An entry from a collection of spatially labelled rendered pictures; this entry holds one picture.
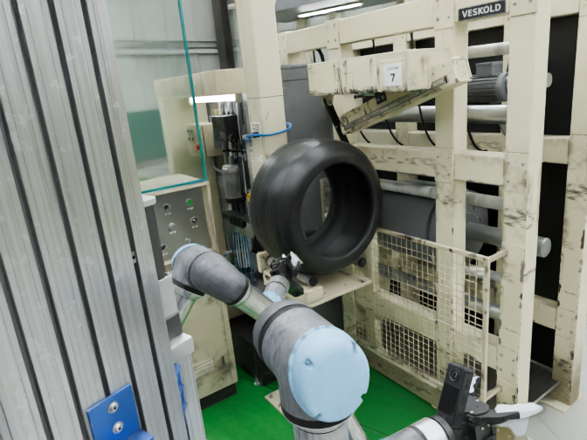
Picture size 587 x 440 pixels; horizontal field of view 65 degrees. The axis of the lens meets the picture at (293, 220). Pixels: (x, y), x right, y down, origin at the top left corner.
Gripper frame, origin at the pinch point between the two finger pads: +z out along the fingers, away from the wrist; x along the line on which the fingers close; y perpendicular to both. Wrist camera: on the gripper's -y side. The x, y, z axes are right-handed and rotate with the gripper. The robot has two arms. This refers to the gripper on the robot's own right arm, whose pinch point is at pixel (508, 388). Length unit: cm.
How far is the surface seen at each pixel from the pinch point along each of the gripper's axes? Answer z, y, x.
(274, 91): 21, -81, -132
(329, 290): 23, 10, -113
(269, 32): 21, -105, -129
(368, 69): 44, -80, -93
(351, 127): 54, -60, -124
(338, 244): 38, -6, -125
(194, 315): -25, 24, -174
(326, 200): 52, -23, -154
